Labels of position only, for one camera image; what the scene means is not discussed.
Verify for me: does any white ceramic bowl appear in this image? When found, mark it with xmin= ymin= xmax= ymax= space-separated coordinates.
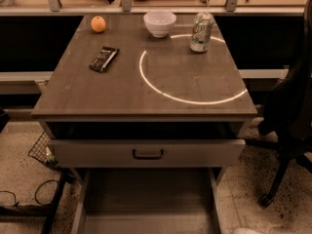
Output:
xmin=143 ymin=11 xmax=176 ymax=38

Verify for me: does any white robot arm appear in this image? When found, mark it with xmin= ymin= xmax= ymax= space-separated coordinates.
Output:
xmin=232 ymin=227 xmax=261 ymax=234

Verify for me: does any black wire basket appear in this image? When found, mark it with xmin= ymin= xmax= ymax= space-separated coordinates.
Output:
xmin=28 ymin=133 xmax=60 ymax=171

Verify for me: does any black snack bar packet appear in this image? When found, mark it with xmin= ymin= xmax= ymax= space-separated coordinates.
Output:
xmin=89 ymin=47 xmax=119 ymax=73

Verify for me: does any grey wooden drawer cabinet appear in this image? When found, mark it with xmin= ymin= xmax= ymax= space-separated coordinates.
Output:
xmin=30 ymin=14 xmax=258 ymax=234

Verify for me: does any orange fruit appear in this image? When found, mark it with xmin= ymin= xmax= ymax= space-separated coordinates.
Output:
xmin=91 ymin=16 xmax=106 ymax=33

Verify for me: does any black office chair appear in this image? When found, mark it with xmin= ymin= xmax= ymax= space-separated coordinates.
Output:
xmin=246 ymin=0 xmax=312 ymax=207

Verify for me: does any grey drawer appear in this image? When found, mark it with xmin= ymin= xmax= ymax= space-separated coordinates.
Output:
xmin=48 ymin=139 xmax=245 ymax=168
xmin=71 ymin=168 xmax=225 ymax=234

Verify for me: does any black floor cable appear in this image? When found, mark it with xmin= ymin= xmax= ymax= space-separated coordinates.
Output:
xmin=0 ymin=178 xmax=61 ymax=207

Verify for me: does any green white soda can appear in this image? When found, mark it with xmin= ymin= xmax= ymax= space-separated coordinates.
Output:
xmin=190 ymin=13 xmax=215 ymax=53

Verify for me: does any black metal floor stand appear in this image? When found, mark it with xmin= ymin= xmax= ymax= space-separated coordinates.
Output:
xmin=0 ymin=170 xmax=74 ymax=234

